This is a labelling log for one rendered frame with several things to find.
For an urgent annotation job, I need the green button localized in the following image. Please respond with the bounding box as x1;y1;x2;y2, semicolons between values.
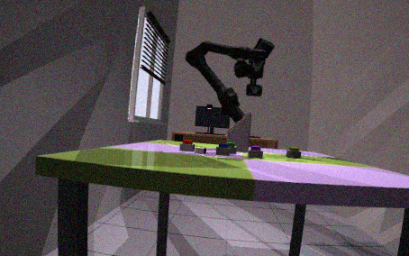
227;142;237;154

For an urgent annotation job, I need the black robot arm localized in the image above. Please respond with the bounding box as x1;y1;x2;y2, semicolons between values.
185;38;275;123

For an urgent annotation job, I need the blue button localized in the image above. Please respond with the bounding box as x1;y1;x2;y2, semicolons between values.
215;143;231;156

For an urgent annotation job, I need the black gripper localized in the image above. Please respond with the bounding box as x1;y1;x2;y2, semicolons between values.
246;49;267;96

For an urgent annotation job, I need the red button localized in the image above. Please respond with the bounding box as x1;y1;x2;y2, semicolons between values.
179;140;195;152

